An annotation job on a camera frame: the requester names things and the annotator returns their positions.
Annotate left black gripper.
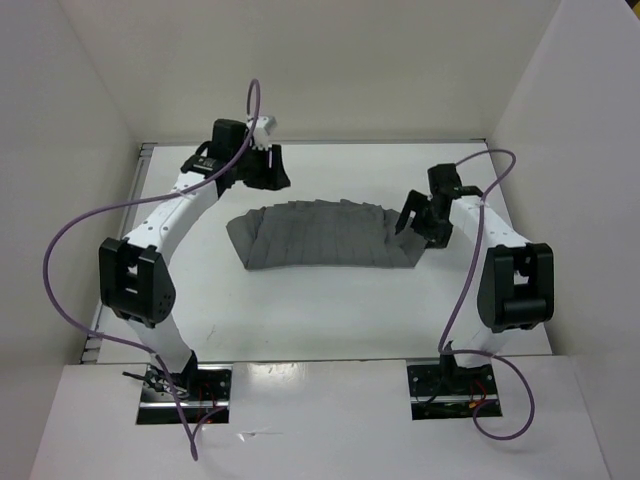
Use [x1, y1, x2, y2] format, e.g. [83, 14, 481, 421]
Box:
[231, 141, 290, 191]

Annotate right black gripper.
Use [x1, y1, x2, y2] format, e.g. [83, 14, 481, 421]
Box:
[396, 189, 454, 249]

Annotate grey pleated skirt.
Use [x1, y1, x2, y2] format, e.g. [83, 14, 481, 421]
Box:
[226, 199, 426, 271]

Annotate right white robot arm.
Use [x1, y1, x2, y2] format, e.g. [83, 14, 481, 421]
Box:
[395, 163, 554, 393]

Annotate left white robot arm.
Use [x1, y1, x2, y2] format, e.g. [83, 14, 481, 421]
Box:
[99, 116, 290, 400]

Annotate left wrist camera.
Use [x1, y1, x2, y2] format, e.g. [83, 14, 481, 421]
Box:
[246, 116, 277, 151]

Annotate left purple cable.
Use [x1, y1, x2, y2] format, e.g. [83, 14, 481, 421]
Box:
[41, 77, 263, 461]

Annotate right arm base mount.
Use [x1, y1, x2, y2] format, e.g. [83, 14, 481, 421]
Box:
[406, 356, 502, 421]

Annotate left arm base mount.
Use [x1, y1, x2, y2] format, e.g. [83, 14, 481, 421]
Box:
[122, 364, 232, 426]

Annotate aluminium table edge rail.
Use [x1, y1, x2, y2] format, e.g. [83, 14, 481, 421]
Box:
[80, 142, 157, 364]

